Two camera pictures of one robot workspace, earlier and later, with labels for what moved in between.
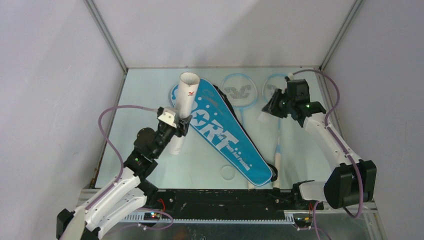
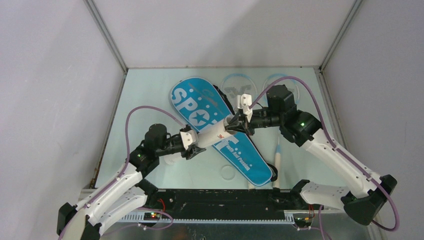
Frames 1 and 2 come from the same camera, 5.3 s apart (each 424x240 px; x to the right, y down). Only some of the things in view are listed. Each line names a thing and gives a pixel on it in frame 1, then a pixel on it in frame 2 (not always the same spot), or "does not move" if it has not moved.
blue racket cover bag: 214,113 does not move
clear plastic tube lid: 227,172 does not move
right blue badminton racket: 270,87 does not move
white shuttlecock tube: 188,86 to 210,136
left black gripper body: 179,131 to 187,154
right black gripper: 271,107 to 242,125
